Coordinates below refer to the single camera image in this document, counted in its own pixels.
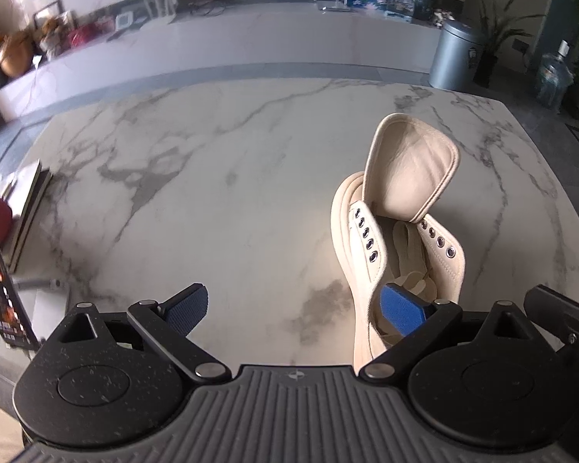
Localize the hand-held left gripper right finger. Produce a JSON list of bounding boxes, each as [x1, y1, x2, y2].
[[359, 284, 536, 383]]

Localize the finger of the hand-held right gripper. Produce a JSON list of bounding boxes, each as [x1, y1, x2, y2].
[[523, 286, 579, 362]]

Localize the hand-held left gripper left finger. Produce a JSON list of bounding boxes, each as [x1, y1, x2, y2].
[[53, 284, 232, 383]]

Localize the white shoelace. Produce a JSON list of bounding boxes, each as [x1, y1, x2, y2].
[[374, 219, 439, 348]]

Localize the beige canvas shoe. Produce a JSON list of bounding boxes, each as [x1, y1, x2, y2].
[[330, 113, 464, 372]]

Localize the stack of books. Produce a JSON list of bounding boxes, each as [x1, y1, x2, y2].
[[2, 161, 54, 273]]

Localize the potted plant in black pot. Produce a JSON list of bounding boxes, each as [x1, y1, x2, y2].
[[460, 0, 532, 88]]

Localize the grey metal trash can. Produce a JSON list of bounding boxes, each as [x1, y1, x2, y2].
[[428, 20, 486, 91]]

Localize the white marble television cabinet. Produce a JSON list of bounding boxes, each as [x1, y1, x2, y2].
[[0, 2, 445, 122]]

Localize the red gift box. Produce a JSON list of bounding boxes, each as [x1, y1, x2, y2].
[[68, 22, 114, 49]]

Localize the brown teddy bear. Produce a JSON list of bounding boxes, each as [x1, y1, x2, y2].
[[39, 17, 73, 59]]

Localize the white router with antennas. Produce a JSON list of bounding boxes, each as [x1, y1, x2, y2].
[[145, 0, 177, 22]]

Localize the brown round vase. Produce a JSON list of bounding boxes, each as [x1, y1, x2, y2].
[[0, 29, 34, 77]]

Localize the black cables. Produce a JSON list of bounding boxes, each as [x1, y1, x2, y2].
[[188, 0, 229, 16]]

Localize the black picture frame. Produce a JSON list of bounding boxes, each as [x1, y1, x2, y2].
[[34, 0, 63, 30]]

